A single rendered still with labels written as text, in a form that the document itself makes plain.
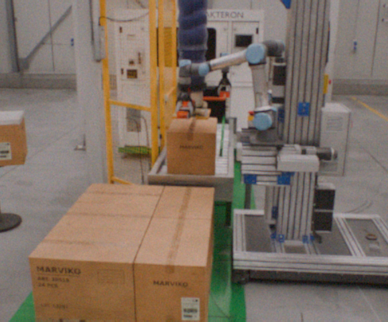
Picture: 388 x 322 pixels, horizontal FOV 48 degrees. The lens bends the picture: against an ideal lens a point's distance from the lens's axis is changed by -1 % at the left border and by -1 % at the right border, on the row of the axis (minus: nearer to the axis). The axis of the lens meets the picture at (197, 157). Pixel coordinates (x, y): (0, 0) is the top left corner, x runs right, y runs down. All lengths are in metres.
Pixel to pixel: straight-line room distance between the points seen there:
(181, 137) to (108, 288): 1.48
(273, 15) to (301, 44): 9.20
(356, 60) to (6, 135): 10.22
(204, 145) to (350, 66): 9.42
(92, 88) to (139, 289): 2.29
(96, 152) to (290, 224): 2.05
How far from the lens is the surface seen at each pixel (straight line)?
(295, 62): 3.09
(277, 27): 12.29
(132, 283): 2.55
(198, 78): 3.46
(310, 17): 3.11
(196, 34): 3.42
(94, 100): 4.32
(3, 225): 4.38
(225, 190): 3.60
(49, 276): 2.68
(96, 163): 4.47
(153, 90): 4.22
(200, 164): 3.62
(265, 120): 2.79
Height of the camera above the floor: 1.79
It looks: 17 degrees down
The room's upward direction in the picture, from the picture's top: straight up
